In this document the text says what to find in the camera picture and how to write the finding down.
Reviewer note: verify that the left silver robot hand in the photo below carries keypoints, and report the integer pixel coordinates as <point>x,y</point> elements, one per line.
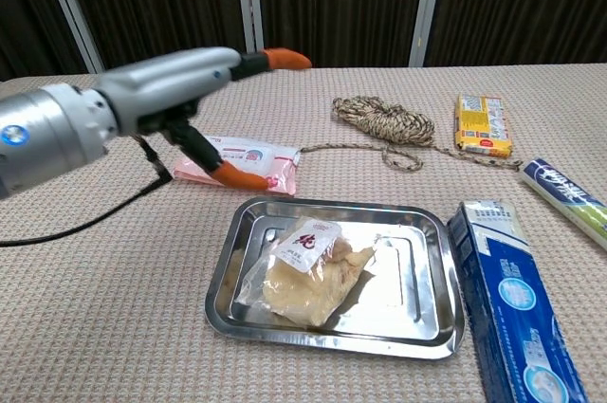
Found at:
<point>166,80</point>

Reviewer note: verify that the clear plastic bag of food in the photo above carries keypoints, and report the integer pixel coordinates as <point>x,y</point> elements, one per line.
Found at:
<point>308,289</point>

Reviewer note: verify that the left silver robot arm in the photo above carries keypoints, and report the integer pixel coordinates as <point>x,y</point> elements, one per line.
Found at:
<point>47,133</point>

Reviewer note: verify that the stainless steel rectangular tray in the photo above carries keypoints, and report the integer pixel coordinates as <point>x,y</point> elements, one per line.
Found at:
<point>408,308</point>

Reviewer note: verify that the pink wet wipes pack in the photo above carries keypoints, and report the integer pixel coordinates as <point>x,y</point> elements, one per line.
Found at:
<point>280,163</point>

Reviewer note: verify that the beige waffle-weave tablecloth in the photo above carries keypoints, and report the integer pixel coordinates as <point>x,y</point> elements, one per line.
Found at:
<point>118,303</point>

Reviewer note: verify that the yellow biscuit pack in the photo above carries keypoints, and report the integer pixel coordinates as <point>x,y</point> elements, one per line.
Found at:
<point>483,125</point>

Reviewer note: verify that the blue toothpaste box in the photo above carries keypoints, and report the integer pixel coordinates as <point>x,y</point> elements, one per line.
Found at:
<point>512,308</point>

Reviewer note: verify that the cling film roll box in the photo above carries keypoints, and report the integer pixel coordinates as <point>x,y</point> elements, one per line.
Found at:
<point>569,199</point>

